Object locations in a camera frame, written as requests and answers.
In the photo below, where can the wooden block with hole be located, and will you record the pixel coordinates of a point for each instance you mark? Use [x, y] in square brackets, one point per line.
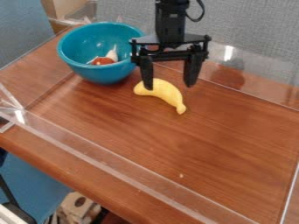
[78, 209]

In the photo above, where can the cardboard box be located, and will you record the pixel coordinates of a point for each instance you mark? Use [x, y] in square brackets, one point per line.
[70, 12]

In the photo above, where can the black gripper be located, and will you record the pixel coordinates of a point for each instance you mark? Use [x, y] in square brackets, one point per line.
[171, 43]

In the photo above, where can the clear acrylic barrier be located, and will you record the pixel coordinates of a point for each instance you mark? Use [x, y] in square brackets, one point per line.
[218, 166]

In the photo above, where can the blue bowl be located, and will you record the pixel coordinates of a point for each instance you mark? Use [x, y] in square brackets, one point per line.
[90, 42]

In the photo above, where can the red and white toy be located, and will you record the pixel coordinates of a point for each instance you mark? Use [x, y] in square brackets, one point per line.
[109, 59]

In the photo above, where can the yellow toy banana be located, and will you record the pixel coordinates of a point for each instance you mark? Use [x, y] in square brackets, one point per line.
[166, 91]

